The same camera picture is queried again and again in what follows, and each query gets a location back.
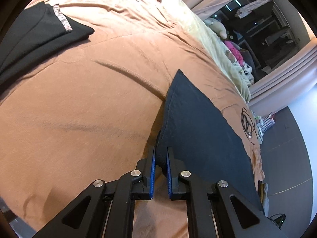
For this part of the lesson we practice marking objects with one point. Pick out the white rack with bags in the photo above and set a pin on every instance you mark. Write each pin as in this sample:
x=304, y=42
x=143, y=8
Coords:
x=265, y=125

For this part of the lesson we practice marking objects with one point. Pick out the small brown plush toy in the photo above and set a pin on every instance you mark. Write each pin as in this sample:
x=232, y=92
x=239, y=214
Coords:
x=229, y=55

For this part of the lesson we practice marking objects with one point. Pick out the yellowish cloth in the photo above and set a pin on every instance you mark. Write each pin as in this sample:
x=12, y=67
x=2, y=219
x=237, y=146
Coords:
x=263, y=195

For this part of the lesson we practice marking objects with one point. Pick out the orange-brown blanket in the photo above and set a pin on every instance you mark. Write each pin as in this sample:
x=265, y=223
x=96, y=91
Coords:
x=86, y=104

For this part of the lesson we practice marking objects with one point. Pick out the pink clothes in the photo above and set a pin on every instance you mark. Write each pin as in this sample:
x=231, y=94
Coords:
x=234, y=50

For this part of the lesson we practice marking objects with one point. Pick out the dark window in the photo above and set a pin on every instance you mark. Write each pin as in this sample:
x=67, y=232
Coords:
x=262, y=34

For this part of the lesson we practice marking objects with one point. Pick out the black garment with patterned trim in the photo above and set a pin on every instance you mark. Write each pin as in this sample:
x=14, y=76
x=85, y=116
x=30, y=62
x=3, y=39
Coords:
x=32, y=37

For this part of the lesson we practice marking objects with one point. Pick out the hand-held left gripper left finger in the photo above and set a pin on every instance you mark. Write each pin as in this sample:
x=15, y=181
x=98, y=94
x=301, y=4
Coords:
x=151, y=176

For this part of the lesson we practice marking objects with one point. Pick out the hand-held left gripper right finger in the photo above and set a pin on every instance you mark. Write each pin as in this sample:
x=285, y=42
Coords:
x=169, y=176

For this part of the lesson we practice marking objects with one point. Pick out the beige plush toy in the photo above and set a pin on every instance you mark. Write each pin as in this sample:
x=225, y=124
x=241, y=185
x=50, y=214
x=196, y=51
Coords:
x=218, y=27

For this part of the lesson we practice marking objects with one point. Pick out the cream bed sheet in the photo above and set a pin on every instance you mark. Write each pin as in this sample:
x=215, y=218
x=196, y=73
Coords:
x=205, y=44

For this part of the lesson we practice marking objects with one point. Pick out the white black patterned cloth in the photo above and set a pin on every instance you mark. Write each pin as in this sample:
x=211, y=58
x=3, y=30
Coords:
x=247, y=73

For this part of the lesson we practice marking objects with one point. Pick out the black bear print t-shirt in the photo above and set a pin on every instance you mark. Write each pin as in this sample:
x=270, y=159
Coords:
x=198, y=129

